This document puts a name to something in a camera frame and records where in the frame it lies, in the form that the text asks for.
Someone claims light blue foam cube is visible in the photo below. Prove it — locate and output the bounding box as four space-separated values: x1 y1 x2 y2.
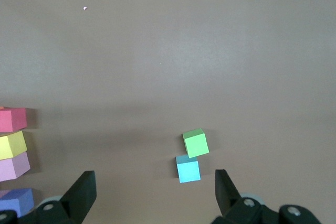
175 155 202 184

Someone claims green foam cube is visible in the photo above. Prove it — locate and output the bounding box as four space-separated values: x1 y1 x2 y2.
182 128 210 158

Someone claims table cover sheet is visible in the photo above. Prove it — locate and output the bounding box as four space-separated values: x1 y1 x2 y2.
0 0 336 224

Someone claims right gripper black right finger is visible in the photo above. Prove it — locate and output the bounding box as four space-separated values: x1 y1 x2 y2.
211 169 322 224

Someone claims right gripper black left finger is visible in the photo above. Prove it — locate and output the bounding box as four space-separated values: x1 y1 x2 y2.
0 170 97 224

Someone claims purple foam cube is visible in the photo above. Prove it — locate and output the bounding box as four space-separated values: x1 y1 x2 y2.
0 188 35 218

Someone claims yellow foam cube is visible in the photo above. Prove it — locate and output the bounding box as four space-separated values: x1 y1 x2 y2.
0 130 28 161

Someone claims red foam cube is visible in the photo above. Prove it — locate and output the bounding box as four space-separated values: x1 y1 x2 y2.
0 107 28 133

